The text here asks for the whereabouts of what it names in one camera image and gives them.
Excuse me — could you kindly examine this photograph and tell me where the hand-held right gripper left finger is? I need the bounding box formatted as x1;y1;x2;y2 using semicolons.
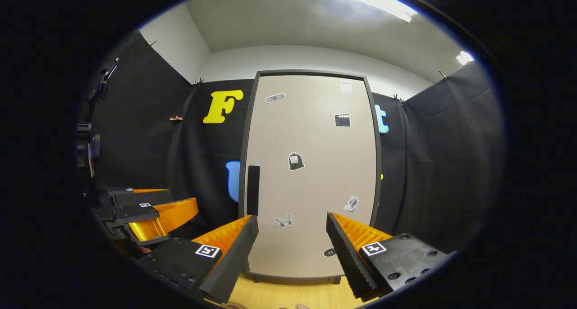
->
135;214;260;305

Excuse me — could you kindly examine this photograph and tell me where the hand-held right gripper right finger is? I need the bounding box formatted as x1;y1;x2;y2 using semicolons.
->
325;212;451;300

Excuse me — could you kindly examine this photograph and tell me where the beige cabinet door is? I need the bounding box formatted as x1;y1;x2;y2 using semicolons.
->
245;74;377;279

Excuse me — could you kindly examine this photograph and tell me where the grey cabinet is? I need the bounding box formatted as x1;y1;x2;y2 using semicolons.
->
238;69;383;285

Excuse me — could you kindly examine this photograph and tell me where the black backdrop cloth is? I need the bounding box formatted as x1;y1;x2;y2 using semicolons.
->
86;30;505;255

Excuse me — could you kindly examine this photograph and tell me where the long ceiling light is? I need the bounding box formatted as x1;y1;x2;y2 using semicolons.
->
314;0;418;23

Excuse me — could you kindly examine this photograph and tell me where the black door handle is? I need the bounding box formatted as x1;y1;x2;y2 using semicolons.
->
247;165;261;216

